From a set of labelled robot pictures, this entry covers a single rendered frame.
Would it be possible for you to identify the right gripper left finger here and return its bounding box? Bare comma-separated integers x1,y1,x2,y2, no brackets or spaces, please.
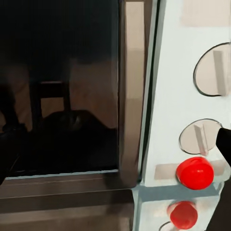
0,128,25,186

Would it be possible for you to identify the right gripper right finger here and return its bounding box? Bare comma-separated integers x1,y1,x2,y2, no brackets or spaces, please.
216,128,231,166

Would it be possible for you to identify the microwave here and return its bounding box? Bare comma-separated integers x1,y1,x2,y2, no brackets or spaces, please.
0,0,231,198

